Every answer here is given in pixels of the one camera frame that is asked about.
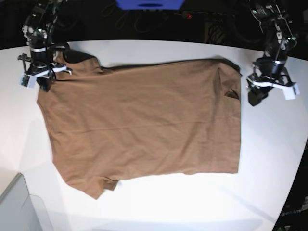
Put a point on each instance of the blue plastic box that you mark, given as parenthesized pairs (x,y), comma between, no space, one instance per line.
(149,4)

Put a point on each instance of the white camera mount, image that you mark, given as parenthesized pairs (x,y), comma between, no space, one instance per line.
(29,79)
(289,88)

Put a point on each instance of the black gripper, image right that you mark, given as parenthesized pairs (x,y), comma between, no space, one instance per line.
(270,68)

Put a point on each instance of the white camera mount, image right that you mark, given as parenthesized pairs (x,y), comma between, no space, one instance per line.
(289,88)

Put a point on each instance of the white camera mount, image left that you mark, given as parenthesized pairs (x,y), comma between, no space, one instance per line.
(29,79)

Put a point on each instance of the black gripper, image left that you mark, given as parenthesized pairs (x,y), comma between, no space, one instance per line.
(42,60)

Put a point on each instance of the black power strip red light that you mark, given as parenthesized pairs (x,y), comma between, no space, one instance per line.
(205,16)

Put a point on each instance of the translucent grey plastic bin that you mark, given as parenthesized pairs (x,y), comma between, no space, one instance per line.
(22,211)

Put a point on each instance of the brown t-shirt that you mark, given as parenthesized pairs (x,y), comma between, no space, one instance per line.
(111,124)

